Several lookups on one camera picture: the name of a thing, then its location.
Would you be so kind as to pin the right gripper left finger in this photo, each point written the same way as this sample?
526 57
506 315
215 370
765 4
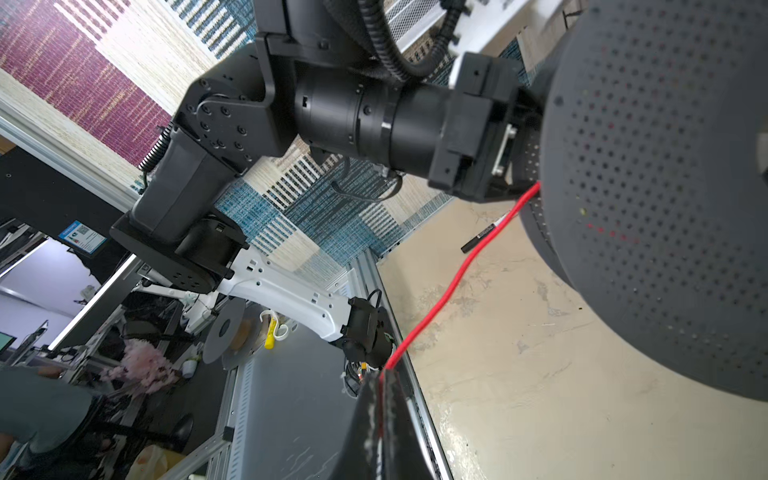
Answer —
359 456

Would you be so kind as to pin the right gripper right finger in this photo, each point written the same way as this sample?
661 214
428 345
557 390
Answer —
402 455

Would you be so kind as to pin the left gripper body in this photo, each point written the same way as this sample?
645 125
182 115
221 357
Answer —
489 117

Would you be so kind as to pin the grey cable spool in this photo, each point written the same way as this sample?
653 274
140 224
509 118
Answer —
651 185

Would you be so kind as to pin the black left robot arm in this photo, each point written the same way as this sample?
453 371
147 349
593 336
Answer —
328 73

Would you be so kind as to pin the black white marker pen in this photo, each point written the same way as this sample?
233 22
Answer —
475 241

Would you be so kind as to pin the person in grey shirt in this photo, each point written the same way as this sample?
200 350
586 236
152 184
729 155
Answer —
41 412

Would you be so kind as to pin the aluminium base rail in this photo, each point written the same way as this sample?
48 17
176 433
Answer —
295 356

